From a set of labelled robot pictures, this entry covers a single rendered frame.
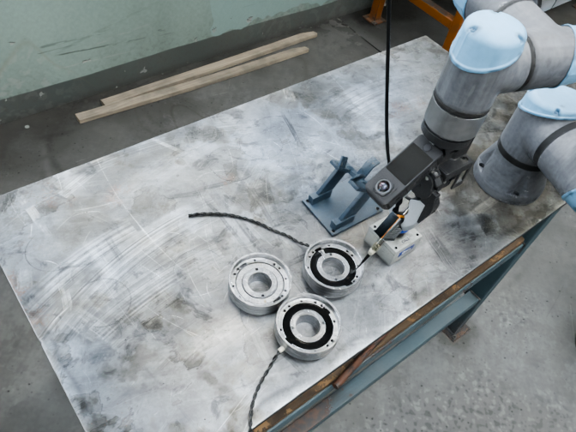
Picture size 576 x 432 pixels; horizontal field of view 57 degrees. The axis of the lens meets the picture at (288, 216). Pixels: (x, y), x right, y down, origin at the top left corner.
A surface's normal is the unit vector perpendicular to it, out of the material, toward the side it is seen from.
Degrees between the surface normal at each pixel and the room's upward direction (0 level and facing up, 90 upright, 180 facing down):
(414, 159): 32
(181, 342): 0
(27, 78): 90
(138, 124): 0
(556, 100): 8
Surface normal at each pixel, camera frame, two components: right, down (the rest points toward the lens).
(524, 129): -0.94, 0.17
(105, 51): 0.60, 0.67
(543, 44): 0.24, -0.24
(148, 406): 0.13, -0.62
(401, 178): -0.30, -0.30
